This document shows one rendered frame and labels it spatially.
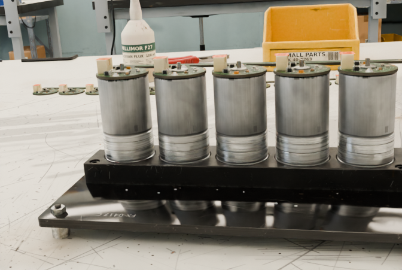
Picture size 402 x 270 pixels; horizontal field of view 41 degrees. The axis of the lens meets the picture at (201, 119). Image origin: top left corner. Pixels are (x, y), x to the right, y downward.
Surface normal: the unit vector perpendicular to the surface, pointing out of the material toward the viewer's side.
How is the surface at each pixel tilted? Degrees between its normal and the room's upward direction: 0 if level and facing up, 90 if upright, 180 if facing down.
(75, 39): 90
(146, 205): 0
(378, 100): 90
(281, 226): 0
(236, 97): 90
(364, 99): 90
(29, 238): 0
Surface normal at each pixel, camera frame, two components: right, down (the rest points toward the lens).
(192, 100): 0.44, 0.22
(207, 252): -0.06, -0.96
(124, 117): 0.11, 0.25
